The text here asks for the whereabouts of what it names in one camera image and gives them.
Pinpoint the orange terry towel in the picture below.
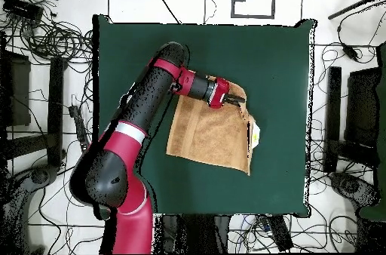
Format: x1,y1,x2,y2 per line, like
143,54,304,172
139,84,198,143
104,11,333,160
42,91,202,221
165,75,261,176

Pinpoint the black flat bar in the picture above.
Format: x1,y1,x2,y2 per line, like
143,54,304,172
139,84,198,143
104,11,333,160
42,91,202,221
323,66,342,173
47,57,65,167

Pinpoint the dark green table cloth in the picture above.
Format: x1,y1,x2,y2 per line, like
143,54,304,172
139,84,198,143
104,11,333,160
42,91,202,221
91,14,317,221

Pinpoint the black power adapter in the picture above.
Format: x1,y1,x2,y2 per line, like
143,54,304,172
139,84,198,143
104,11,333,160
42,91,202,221
342,44,360,62

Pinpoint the black panel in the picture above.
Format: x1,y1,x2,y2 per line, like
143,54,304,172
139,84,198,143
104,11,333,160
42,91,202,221
0,51,32,128
345,67,381,147

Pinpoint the black power strip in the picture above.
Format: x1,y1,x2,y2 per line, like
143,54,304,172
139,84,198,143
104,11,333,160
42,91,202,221
266,214,294,252
68,103,92,155

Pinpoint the grey chair base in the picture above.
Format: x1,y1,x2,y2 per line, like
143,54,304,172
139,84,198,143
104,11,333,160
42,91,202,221
328,171,381,207
0,164,59,253

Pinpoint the black rod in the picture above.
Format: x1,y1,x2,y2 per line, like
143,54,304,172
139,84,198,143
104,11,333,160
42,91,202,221
327,0,386,20

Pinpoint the black rectangular box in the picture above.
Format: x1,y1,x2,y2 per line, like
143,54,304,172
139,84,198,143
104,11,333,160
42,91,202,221
2,0,44,22

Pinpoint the long black cable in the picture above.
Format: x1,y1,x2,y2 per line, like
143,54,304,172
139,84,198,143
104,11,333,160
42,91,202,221
147,0,182,24

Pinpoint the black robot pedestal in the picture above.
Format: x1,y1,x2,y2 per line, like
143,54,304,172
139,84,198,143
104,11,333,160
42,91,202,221
155,214,233,254

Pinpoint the tangle of black cables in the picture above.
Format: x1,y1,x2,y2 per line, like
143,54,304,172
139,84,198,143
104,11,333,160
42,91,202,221
0,0,94,66

